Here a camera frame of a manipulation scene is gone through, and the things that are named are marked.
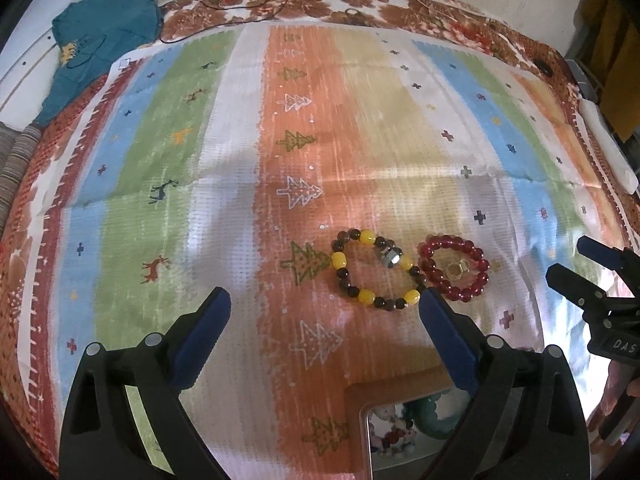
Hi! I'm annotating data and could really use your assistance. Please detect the silver faceted bead charm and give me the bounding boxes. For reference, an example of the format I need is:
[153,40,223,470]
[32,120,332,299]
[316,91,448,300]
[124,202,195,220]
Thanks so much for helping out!
[381,246,402,269]

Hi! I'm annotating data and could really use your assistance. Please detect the red floral bedsheet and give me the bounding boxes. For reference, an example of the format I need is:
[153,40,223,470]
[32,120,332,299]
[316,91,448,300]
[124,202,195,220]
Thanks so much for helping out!
[0,0,640,476]

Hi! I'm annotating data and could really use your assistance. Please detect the white bead bracelet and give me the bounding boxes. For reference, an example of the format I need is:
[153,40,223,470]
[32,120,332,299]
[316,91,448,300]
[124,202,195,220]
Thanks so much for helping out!
[369,406,419,456]

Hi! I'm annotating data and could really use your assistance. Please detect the green jade bangle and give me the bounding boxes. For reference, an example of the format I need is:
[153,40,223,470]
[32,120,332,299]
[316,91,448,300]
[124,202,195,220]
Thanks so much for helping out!
[404,388,470,440]

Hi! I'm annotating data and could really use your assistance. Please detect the small gold ring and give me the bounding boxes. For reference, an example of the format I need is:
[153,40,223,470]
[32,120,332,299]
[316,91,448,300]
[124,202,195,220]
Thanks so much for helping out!
[444,259,474,282]

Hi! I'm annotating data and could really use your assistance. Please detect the dark red bead bracelet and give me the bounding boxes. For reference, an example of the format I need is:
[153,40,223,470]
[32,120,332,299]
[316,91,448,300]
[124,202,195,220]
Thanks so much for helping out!
[416,233,492,304]

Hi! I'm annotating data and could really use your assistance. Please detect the yellow and brown bead bracelet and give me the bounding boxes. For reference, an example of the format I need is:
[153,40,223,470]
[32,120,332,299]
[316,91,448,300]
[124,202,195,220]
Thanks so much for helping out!
[328,227,429,312]

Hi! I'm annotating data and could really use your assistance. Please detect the black cable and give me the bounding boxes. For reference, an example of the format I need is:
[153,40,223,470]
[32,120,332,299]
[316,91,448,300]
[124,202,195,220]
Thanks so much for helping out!
[158,0,309,46]

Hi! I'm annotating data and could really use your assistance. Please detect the colourful striped blanket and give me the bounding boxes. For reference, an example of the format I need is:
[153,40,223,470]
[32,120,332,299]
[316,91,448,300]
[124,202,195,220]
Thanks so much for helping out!
[14,24,632,480]

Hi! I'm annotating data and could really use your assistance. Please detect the yellow hanging cloth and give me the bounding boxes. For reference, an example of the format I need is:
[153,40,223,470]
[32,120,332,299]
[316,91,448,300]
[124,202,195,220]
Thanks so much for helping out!
[576,0,639,142]

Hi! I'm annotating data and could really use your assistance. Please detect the teal garment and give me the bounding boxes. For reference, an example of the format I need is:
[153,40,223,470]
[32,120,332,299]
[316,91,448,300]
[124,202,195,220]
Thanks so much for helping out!
[34,0,163,128]

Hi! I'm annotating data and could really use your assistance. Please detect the person's right hand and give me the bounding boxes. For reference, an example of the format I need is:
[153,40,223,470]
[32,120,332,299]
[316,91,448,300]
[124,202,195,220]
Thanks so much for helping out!
[587,358,640,443]

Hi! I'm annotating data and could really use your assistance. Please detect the white rolled cloth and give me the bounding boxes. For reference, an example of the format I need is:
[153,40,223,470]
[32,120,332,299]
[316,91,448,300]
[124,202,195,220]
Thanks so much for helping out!
[579,99,639,195]

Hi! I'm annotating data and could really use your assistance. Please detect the wooden jewelry box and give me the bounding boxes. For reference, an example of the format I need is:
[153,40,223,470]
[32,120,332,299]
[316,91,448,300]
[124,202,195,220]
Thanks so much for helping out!
[345,366,459,479]

